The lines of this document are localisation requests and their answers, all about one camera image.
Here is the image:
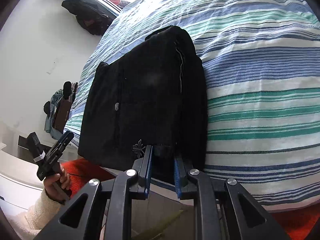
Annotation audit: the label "striped bed blanket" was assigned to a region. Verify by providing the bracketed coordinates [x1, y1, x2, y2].
[62, 0, 320, 212]

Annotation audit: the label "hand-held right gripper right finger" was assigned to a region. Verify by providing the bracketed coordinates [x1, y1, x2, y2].
[174, 152, 292, 240]

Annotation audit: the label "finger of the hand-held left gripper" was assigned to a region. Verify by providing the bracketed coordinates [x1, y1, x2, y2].
[47, 131, 75, 164]

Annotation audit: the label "small red cloth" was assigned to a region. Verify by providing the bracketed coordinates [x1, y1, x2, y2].
[109, 0, 131, 8]

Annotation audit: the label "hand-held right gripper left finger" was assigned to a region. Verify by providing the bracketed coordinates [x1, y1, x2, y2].
[34, 144, 153, 240]

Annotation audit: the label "person's left forearm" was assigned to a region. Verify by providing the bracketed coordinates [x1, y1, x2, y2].
[18, 189, 67, 231]

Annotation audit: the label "black pants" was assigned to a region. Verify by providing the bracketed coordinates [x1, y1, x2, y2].
[77, 26, 208, 178]

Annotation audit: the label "dark hanging jacket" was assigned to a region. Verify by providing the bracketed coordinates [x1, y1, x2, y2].
[62, 0, 111, 36]

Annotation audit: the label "white cabinet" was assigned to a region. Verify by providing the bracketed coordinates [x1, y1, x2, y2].
[0, 120, 47, 213]

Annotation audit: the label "person's left hand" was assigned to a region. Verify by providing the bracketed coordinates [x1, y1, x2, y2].
[44, 167, 73, 202]

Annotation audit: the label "red orange rug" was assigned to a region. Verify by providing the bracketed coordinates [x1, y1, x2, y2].
[61, 158, 320, 240]

